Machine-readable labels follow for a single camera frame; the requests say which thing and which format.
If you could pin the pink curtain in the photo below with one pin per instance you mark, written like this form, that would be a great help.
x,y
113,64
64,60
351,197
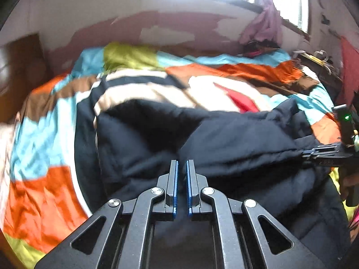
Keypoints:
x,y
263,25

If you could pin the red hanging cloth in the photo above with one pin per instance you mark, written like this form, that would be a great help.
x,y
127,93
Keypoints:
x,y
350,70

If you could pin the brown wooden headboard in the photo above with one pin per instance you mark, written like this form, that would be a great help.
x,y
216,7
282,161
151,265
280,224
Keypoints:
x,y
19,70

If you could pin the person's right hand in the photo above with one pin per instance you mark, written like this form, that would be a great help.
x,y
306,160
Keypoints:
x,y
344,186

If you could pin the dark clothes pile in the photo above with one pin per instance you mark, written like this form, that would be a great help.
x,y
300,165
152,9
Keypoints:
x,y
258,50

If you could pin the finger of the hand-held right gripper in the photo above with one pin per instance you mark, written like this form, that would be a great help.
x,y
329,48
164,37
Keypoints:
x,y
325,160
322,150

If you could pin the cluttered wooden side table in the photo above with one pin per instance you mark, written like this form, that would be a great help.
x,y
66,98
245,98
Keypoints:
x,y
322,70

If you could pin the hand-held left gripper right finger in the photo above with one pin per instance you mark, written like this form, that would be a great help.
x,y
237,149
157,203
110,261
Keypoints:
x,y
190,187

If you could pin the colourful striped blanket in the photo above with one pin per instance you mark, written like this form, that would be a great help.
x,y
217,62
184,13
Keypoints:
x,y
42,145

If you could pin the dark navy padded jacket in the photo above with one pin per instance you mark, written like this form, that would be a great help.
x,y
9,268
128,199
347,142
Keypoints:
x,y
224,140

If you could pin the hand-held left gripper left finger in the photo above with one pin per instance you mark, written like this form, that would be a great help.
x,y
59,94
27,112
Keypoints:
x,y
175,187

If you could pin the cream floral pillow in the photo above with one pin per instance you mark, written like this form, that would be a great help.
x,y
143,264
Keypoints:
x,y
5,151

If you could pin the white hanger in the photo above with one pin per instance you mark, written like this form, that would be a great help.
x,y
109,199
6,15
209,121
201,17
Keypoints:
x,y
322,55

